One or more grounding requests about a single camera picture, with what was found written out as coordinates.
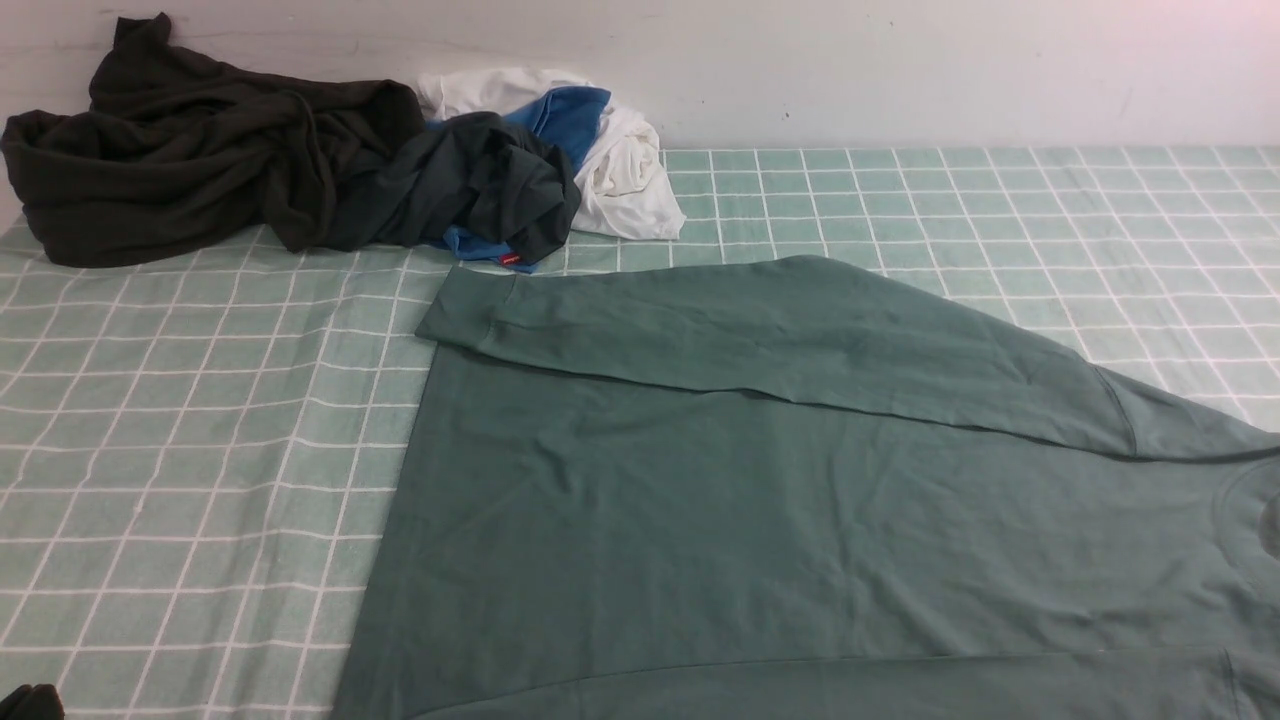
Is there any green long-sleeve top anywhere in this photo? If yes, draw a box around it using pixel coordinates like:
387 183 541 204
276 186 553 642
332 258 1277 719

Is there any white crumpled garment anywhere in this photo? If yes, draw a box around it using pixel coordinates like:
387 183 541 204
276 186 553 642
417 67 686 241

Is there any dark olive crumpled garment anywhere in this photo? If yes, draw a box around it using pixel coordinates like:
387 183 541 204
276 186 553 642
3 14 425 268

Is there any dark teal crumpled garment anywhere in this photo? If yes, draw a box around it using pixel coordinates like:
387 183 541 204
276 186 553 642
320 111 581 263

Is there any blue crumpled garment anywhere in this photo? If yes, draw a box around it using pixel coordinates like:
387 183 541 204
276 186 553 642
428 86 611 274

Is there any green checked table cloth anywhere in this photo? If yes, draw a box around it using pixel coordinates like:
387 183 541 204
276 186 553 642
1 146 1279 719

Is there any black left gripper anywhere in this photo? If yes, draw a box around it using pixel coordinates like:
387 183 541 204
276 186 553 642
0 684 65 720

